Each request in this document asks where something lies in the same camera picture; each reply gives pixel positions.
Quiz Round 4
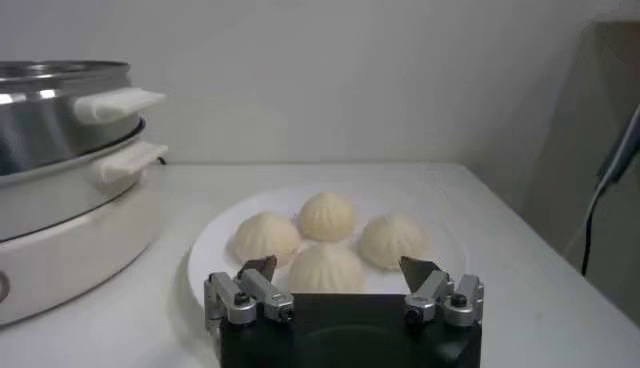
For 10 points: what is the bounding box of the cable with grey adapter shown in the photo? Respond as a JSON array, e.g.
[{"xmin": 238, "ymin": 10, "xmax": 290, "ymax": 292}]
[{"xmin": 581, "ymin": 102, "xmax": 640, "ymax": 276}]

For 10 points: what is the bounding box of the white steamed baozi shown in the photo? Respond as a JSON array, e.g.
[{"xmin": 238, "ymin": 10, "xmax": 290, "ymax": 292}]
[
  {"xmin": 287, "ymin": 243, "xmax": 366, "ymax": 295},
  {"xmin": 297, "ymin": 192, "xmax": 359, "ymax": 244},
  {"xmin": 230, "ymin": 211, "xmax": 304, "ymax": 269},
  {"xmin": 358, "ymin": 213, "xmax": 432, "ymax": 272}
]

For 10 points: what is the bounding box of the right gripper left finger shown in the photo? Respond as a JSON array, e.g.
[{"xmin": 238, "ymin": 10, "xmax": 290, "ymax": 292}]
[{"xmin": 203, "ymin": 255, "xmax": 295, "ymax": 334}]

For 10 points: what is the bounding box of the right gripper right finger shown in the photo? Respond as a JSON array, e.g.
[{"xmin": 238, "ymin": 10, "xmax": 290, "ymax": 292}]
[{"xmin": 398, "ymin": 255, "xmax": 485, "ymax": 329}]

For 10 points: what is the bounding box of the steel steamer basket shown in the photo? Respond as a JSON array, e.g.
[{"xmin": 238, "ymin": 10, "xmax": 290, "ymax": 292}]
[{"xmin": 0, "ymin": 60, "xmax": 167, "ymax": 177}]

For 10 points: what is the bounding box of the white round plate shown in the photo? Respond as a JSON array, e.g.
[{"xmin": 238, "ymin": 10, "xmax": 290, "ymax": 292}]
[{"xmin": 187, "ymin": 184, "xmax": 469, "ymax": 309}]

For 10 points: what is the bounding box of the white electric cooker base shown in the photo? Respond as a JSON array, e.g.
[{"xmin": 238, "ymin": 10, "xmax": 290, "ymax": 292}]
[{"xmin": 0, "ymin": 118, "xmax": 169, "ymax": 329}]

